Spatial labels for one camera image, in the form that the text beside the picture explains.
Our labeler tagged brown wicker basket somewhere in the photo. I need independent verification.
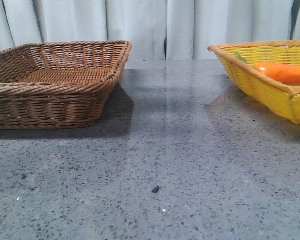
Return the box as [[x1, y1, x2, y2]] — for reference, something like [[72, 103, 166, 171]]
[[0, 40, 132, 130]]

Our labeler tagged white curtain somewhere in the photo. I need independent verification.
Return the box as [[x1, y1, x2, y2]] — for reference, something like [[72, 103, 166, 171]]
[[0, 0, 300, 61]]

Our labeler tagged orange toy carrot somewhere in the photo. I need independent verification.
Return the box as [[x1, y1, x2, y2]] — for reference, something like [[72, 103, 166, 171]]
[[231, 52, 300, 85]]

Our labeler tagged small black debris piece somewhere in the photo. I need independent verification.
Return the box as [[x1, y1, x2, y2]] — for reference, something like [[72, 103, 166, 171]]
[[151, 185, 160, 194]]

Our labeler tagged yellow woven basket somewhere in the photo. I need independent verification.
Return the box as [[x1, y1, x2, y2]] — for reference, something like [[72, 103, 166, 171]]
[[208, 40, 300, 125]]

